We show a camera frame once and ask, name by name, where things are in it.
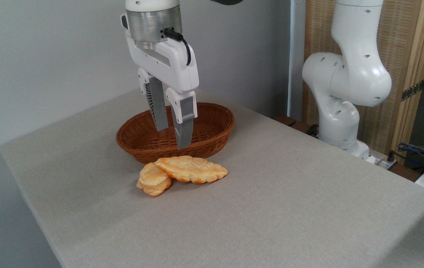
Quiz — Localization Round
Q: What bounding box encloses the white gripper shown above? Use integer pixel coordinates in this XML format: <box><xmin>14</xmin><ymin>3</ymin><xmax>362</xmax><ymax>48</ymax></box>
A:
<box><xmin>125</xmin><ymin>30</ymin><xmax>200</xmax><ymax>150</ymax></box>

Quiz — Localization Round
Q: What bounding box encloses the long golden bread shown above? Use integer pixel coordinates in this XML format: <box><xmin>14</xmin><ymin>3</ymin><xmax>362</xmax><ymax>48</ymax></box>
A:
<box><xmin>155</xmin><ymin>156</ymin><xmax>229</xmax><ymax>184</ymax></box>

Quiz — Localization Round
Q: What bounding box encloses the brown wicker basket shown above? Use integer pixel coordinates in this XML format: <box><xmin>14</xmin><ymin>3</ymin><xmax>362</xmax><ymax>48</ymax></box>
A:
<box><xmin>116</xmin><ymin>102</ymin><xmax>235</xmax><ymax>165</ymax></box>

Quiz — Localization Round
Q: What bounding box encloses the round golden bread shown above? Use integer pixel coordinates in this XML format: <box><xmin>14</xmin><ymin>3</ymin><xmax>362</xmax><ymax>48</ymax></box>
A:
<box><xmin>136</xmin><ymin>163</ymin><xmax>172</xmax><ymax>197</ymax></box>

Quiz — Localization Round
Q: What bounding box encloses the brown wooden block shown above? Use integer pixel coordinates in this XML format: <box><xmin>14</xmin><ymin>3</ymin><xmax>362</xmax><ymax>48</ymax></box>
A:
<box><xmin>272</xmin><ymin>115</ymin><xmax>297</xmax><ymax>127</ymax></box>
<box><xmin>290</xmin><ymin>122</ymin><xmax>318</xmax><ymax>136</ymax></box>

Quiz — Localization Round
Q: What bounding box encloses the white vertical pole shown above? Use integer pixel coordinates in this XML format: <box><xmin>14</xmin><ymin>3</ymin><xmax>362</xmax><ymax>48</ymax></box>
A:
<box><xmin>287</xmin><ymin>0</ymin><xmax>306</xmax><ymax>121</ymax></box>

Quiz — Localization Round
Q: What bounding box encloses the white power strip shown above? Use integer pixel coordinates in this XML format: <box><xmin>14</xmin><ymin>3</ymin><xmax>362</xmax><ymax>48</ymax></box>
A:
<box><xmin>368</xmin><ymin>153</ymin><xmax>398</xmax><ymax>170</ymax></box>

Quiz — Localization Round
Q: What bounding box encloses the wood and rattan folding screen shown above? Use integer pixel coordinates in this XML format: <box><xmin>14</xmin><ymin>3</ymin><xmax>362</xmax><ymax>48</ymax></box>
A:
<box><xmin>303</xmin><ymin>0</ymin><xmax>424</xmax><ymax>164</ymax></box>

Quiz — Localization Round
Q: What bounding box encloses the dark metal screen hinge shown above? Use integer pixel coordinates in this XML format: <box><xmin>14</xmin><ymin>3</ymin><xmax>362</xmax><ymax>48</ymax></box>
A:
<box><xmin>401</xmin><ymin>79</ymin><xmax>424</xmax><ymax>102</ymax></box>

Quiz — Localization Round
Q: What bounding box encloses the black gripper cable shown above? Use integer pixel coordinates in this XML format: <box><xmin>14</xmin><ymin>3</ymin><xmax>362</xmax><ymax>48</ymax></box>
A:
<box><xmin>163</xmin><ymin>28</ymin><xmax>192</xmax><ymax>66</ymax></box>

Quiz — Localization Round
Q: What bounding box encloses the blue and black cable bundle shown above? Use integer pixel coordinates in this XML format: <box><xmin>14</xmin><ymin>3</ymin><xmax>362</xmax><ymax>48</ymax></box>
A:
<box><xmin>392</xmin><ymin>143</ymin><xmax>424</xmax><ymax>175</ymax></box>

